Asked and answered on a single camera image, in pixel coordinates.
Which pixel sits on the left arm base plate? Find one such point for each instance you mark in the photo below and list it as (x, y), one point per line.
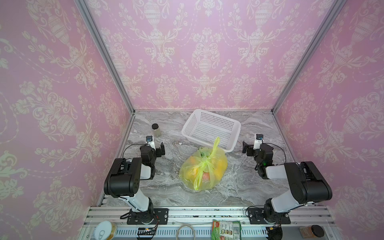
(157, 216)

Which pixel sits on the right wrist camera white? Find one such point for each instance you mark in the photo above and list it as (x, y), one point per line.
(259, 138)

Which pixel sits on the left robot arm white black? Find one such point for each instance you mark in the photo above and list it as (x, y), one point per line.
(123, 182)

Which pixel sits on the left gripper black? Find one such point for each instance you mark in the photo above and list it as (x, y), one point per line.
(157, 151)

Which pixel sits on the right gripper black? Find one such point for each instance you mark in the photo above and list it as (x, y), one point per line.
(250, 148)

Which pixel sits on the green snack packet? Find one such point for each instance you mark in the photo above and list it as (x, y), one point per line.
(224, 230)

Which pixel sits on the white tape roll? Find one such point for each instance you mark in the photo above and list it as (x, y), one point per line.
(105, 231)

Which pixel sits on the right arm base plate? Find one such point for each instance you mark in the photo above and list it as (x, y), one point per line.
(258, 216)

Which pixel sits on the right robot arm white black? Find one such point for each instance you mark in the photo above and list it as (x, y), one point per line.
(306, 183)

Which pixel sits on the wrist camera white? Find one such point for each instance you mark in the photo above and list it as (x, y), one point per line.
(150, 141)
(259, 138)

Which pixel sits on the yellow-green plastic bag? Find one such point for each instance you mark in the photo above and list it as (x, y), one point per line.
(205, 168)

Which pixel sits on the small circuit board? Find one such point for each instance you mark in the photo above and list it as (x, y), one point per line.
(147, 231)

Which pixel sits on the small bottle black cap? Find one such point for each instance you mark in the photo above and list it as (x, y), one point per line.
(157, 131)

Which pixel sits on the white plastic basket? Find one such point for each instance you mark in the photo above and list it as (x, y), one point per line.
(203, 127)

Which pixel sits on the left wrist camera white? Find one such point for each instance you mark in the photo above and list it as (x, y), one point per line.
(150, 141)

